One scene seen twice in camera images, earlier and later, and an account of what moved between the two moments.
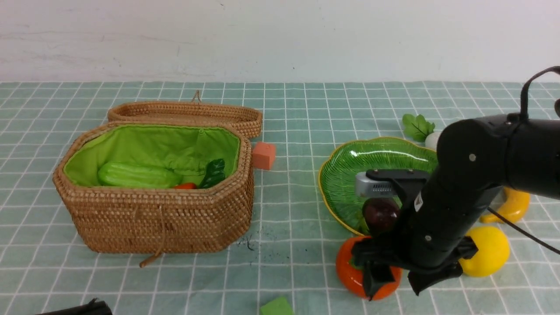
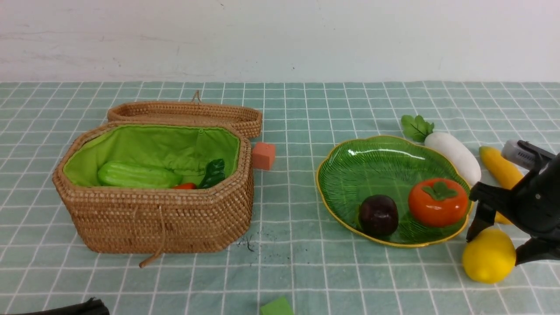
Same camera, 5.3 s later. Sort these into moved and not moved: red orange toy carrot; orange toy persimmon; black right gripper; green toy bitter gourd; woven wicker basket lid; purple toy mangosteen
Moved: black right gripper; orange toy persimmon
Not moved: red orange toy carrot; purple toy mangosteen; green toy bitter gourd; woven wicker basket lid
